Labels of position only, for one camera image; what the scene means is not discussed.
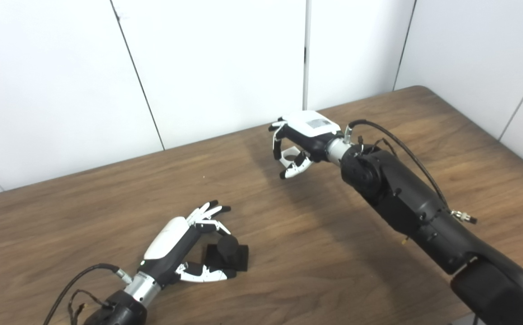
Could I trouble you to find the thin black left wrist wires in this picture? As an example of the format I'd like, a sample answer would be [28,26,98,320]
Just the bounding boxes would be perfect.
[67,289,115,325]

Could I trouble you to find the white square piece with hole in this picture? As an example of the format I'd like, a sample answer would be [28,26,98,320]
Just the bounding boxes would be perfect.
[280,147,309,170]

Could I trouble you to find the thin black right wrist wires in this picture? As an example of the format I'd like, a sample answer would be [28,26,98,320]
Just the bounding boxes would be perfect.
[356,138,398,158]

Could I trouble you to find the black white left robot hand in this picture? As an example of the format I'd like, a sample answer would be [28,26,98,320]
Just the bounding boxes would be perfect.
[137,200,237,287]

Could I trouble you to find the thin black wrist wires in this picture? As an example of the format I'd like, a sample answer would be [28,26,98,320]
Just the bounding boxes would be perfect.
[67,289,115,325]
[356,138,398,158]

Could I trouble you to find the thick black right wrist cable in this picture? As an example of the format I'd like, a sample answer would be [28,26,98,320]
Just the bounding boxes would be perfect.
[344,119,478,225]

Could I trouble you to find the black peg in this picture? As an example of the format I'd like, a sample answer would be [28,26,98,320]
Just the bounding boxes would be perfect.
[202,235,249,273]

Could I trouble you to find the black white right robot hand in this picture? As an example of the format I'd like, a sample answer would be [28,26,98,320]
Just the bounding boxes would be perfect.
[268,111,342,180]

